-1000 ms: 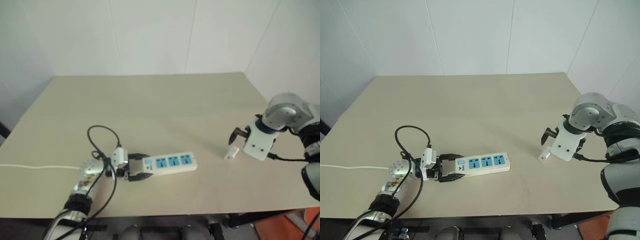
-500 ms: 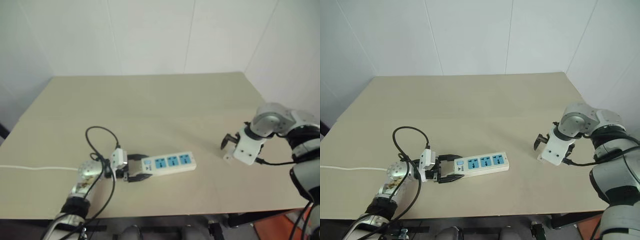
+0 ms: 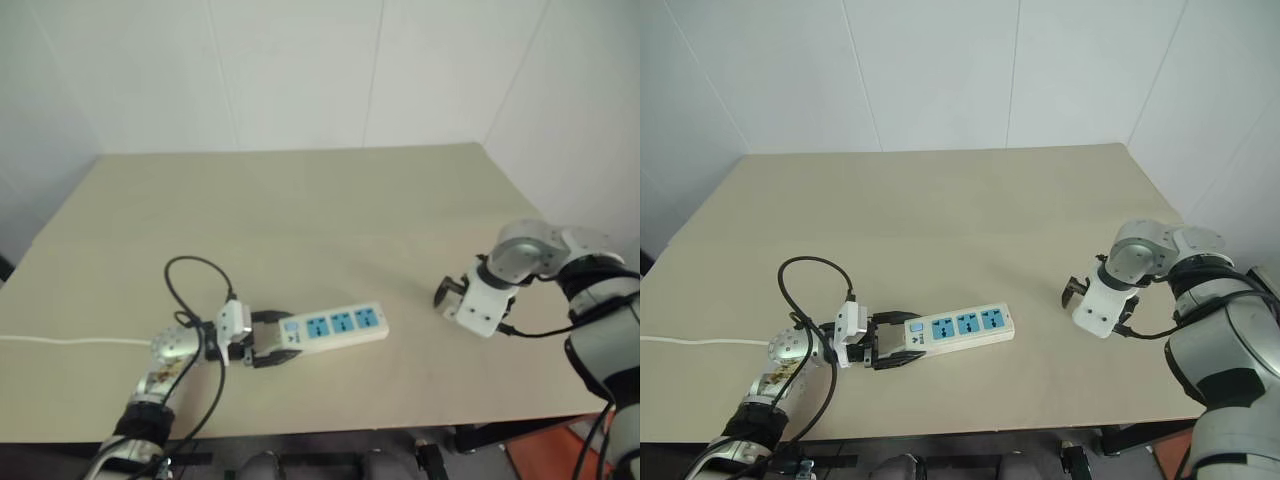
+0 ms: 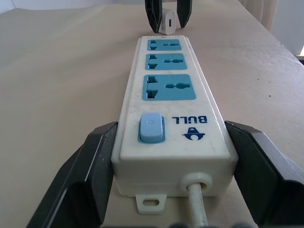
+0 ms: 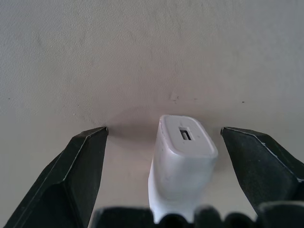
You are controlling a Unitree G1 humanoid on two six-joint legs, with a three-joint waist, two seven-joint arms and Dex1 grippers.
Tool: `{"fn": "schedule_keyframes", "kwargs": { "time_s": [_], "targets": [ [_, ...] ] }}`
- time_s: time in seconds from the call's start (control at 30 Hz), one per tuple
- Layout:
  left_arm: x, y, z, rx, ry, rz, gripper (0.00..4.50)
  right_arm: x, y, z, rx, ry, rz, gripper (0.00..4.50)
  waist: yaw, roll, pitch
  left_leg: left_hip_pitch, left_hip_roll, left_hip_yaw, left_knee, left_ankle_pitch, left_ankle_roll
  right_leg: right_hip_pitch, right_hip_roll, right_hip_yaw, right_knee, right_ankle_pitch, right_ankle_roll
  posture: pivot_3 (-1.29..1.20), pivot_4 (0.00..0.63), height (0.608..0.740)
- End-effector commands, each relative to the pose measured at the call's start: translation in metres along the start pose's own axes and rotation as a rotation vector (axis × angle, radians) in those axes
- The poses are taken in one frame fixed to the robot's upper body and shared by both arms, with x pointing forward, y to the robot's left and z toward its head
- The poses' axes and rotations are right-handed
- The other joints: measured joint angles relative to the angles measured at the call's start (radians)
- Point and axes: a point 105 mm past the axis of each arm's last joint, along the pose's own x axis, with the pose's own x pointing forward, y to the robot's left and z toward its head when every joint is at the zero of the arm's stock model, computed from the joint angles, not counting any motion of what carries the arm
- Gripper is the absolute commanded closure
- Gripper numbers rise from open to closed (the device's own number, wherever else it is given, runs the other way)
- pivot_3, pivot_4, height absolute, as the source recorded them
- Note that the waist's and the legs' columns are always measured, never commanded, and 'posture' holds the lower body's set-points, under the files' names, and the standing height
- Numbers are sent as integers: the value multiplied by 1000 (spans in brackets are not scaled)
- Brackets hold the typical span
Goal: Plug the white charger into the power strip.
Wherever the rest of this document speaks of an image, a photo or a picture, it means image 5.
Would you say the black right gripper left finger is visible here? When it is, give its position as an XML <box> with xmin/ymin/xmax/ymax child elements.
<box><xmin>0</xmin><ymin>126</ymin><xmax>109</xmax><ymax>228</ymax></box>

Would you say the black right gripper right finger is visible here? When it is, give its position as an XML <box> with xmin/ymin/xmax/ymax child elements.
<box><xmin>220</xmin><ymin>126</ymin><xmax>304</xmax><ymax>217</ymax></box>

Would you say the white USB charger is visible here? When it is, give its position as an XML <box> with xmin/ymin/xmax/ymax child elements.
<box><xmin>147</xmin><ymin>114</ymin><xmax>219</xmax><ymax>224</ymax></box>

